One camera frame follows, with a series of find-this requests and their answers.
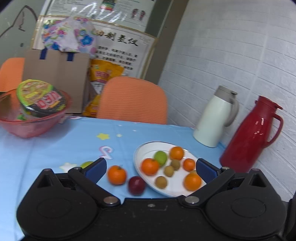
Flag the instant noodle cup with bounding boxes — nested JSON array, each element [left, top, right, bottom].
[[16, 79, 66, 120]]

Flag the dark red plum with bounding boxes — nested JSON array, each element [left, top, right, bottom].
[[128, 176, 145, 196]]

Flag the orange chair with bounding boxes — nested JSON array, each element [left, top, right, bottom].
[[96, 76, 168, 125], [0, 57, 25, 92]]

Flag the large smooth orange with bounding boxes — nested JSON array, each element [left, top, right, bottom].
[[183, 173, 202, 191]]

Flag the red thermos jug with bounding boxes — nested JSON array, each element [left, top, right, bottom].
[[219, 96, 284, 173]]

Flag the brown longan table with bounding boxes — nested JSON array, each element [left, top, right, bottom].
[[164, 165, 175, 177]]

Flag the floral cloth bag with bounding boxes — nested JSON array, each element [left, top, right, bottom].
[[42, 16, 98, 58]]

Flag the mandarin with stem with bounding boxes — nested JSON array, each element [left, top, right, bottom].
[[140, 158, 159, 176], [107, 165, 127, 185]]

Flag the mandarin with stem on plate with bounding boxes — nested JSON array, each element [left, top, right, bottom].
[[140, 158, 159, 176]]

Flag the brown cardboard box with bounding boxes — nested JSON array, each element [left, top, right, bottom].
[[23, 49, 91, 113]]

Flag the brown longan on plate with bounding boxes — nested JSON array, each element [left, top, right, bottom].
[[170, 160, 181, 171]]

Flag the white oval plate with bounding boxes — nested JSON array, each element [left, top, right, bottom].
[[133, 142, 206, 197]]

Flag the mandarin orange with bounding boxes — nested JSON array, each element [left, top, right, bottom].
[[183, 158, 196, 172]]

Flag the pink plastic bowl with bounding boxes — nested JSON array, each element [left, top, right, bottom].
[[1, 89, 72, 138]]

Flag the small longan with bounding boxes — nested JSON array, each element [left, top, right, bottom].
[[154, 176, 168, 189]]

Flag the white thermos jug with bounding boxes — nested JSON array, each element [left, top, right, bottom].
[[193, 85, 239, 148]]

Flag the green jujube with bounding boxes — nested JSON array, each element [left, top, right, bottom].
[[80, 161, 93, 169], [153, 151, 168, 166]]

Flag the orange at plate back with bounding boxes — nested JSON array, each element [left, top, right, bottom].
[[169, 146, 184, 161]]

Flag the green jujube on plate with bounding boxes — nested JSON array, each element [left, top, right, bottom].
[[153, 151, 168, 166]]

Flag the blue patterned tablecloth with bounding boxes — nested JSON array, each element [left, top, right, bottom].
[[1, 118, 224, 240]]

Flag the yellow snack bag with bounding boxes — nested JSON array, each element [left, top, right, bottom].
[[83, 59, 124, 118]]

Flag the framed chinese text poster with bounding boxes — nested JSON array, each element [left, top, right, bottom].
[[32, 16, 157, 78]]

